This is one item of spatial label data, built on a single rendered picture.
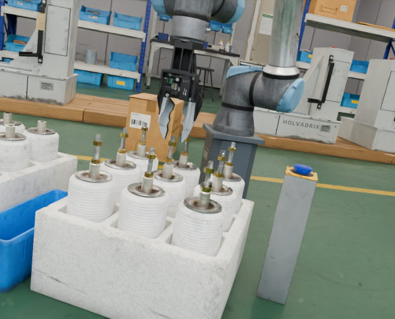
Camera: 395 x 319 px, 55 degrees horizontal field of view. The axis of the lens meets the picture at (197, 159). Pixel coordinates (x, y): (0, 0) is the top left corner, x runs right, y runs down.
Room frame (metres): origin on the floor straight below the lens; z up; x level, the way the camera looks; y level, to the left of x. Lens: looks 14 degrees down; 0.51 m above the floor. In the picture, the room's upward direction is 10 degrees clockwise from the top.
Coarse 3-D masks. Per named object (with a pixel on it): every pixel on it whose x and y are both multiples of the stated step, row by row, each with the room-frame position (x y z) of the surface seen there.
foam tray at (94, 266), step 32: (64, 224) 0.66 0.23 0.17; (96, 224) 0.67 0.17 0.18; (32, 256) 0.68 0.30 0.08; (64, 256) 0.66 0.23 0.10; (96, 256) 0.65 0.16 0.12; (128, 256) 0.63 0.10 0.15; (160, 256) 0.62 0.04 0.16; (192, 256) 0.61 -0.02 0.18; (224, 256) 0.63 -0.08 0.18; (32, 288) 0.68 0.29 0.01; (64, 288) 0.66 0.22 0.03; (96, 288) 0.64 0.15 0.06; (128, 288) 0.63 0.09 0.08; (160, 288) 0.61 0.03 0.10; (192, 288) 0.60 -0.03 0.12; (224, 288) 0.63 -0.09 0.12
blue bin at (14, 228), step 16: (48, 192) 0.92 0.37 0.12; (64, 192) 0.95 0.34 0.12; (16, 208) 0.81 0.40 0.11; (32, 208) 0.86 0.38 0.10; (0, 224) 0.76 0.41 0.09; (16, 224) 0.81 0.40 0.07; (32, 224) 0.86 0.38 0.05; (0, 240) 0.65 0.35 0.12; (16, 240) 0.67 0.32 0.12; (32, 240) 0.72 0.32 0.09; (0, 256) 0.65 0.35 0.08; (16, 256) 0.68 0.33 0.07; (0, 272) 0.65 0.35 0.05; (16, 272) 0.68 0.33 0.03; (0, 288) 0.66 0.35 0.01
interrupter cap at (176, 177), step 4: (156, 172) 0.83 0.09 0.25; (160, 172) 0.84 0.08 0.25; (172, 172) 0.85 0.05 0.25; (156, 176) 0.80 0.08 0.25; (160, 176) 0.82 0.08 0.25; (172, 176) 0.83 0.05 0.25; (176, 176) 0.83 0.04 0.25; (180, 176) 0.84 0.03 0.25; (160, 180) 0.79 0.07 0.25; (164, 180) 0.79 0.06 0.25; (168, 180) 0.79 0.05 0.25; (172, 180) 0.79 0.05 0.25; (176, 180) 0.79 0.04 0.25; (180, 180) 0.81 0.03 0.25
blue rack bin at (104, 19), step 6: (84, 6) 5.46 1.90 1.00; (84, 12) 5.08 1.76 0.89; (102, 12) 5.58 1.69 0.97; (108, 12) 5.60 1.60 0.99; (84, 18) 5.09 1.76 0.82; (90, 18) 5.10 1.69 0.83; (96, 18) 5.11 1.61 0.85; (102, 18) 5.12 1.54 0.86; (108, 18) 5.33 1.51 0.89; (108, 24) 5.45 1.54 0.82
